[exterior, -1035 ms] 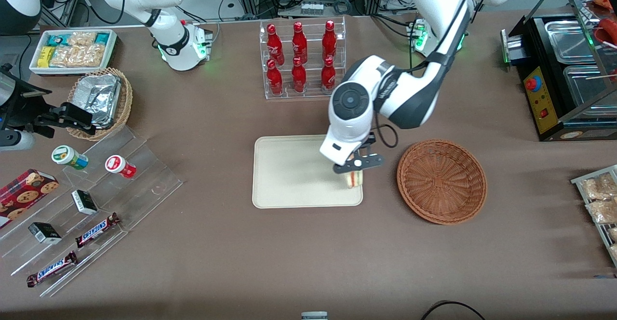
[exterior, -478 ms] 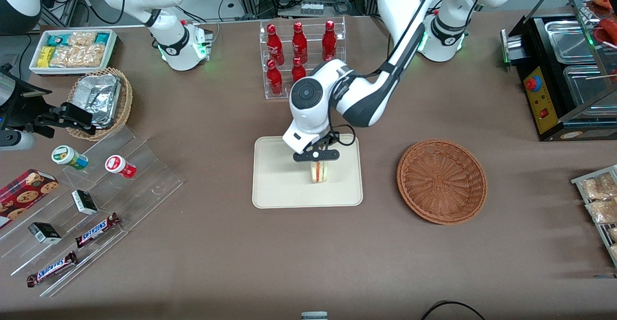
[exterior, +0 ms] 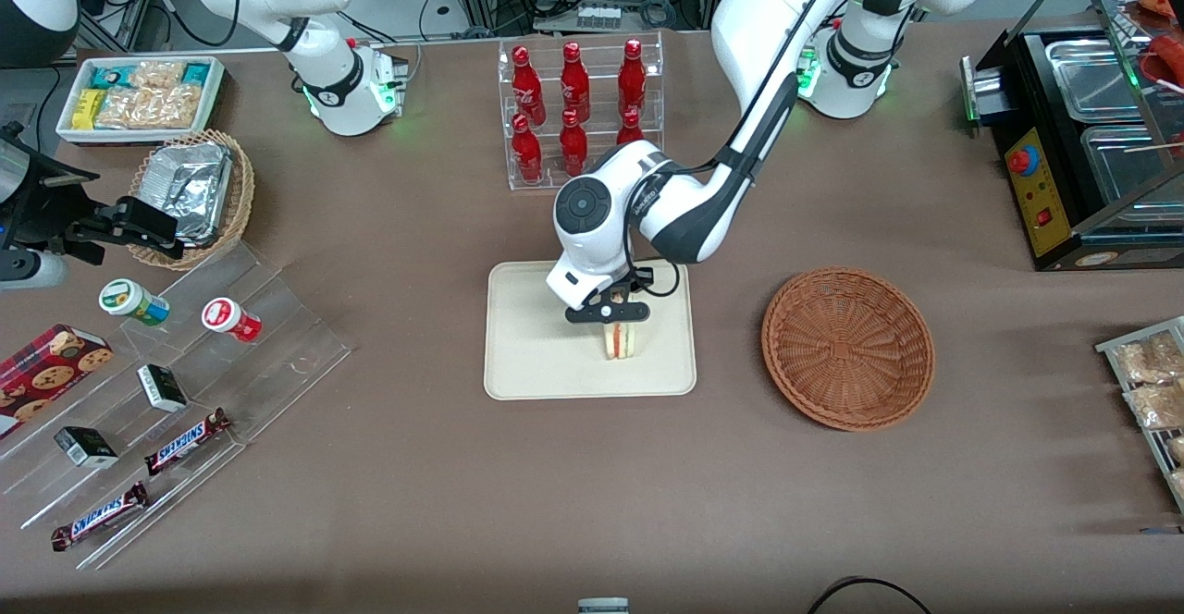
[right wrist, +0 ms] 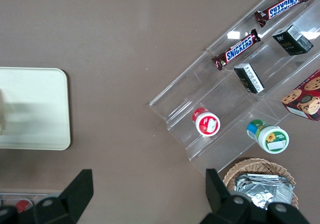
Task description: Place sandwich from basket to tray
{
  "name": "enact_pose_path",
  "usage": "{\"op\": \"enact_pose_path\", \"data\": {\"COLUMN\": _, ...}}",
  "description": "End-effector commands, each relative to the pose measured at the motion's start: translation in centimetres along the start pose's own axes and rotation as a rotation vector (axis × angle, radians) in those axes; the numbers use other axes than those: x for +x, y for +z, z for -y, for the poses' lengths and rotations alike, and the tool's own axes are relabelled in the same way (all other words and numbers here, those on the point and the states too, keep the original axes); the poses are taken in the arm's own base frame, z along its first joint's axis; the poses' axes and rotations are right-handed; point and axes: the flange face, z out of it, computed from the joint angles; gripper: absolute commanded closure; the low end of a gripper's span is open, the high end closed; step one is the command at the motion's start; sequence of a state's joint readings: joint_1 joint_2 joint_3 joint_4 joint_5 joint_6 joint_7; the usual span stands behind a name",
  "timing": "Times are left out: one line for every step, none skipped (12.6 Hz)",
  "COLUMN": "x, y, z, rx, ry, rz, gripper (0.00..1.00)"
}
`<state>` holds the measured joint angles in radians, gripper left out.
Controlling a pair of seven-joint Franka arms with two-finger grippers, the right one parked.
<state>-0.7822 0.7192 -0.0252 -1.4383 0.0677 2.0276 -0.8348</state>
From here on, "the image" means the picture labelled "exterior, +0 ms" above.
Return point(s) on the red soda bottle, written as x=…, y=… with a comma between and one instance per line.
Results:
x=630, y=128
x=573, y=147
x=633, y=78
x=575, y=82
x=528, y=87
x=527, y=152

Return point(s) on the clear acrylic stepped shelf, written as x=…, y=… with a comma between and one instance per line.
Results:
x=277, y=355

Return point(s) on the cream plastic tray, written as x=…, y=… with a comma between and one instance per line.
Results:
x=546, y=346

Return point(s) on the red lid white cup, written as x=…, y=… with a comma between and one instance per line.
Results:
x=229, y=318

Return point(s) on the green lid sunflower cup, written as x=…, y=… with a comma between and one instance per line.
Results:
x=129, y=300

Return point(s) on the clear acrylic bottle rack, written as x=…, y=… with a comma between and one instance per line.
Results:
x=601, y=179

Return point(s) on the triangle sandwich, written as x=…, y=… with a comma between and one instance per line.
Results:
x=622, y=341

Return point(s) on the silver foil container stack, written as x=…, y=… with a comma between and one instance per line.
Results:
x=190, y=189

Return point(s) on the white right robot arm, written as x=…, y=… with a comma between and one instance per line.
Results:
x=324, y=50

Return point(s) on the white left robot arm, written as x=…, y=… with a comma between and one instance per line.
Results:
x=768, y=4

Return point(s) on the yellow snack pack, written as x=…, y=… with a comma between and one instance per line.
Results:
x=88, y=107

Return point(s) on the red chocolate chip cookie box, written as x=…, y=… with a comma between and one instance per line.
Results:
x=46, y=374

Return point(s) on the steel warmer pan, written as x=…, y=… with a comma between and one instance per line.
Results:
x=1124, y=165
x=1091, y=78

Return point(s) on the grey white device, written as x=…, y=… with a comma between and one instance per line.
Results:
x=603, y=607

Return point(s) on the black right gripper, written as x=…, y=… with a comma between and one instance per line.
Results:
x=48, y=211

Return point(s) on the Snickers chocolate bar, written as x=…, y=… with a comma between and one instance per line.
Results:
x=100, y=517
x=185, y=443

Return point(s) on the clear bag of crackers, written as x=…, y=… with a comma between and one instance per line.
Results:
x=1177, y=449
x=1147, y=360
x=1156, y=404

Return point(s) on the black food warmer appliance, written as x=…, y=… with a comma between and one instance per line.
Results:
x=1064, y=226

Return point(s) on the red appliance knob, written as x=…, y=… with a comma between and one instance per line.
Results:
x=1022, y=161

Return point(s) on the teal snack pack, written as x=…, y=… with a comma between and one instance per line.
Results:
x=197, y=73
x=111, y=76

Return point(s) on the white snack bin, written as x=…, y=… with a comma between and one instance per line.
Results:
x=217, y=96

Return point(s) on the white power strip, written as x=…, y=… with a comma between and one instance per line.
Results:
x=598, y=16

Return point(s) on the light wicker basket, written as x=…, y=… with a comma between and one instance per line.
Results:
x=242, y=189

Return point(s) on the brown wicker basket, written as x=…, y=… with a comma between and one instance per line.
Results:
x=846, y=350

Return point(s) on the orange food piece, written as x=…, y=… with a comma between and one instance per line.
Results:
x=1161, y=1

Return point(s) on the tray of packaged snacks right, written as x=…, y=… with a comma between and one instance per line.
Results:
x=1152, y=443

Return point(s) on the clear rice cracker pack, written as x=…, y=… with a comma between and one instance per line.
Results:
x=157, y=73
x=153, y=107

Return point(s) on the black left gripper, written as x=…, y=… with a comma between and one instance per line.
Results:
x=636, y=283

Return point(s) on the red sausage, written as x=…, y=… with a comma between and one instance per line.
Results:
x=1167, y=57

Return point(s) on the small dark green box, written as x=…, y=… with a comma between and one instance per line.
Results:
x=85, y=448
x=163, y=388

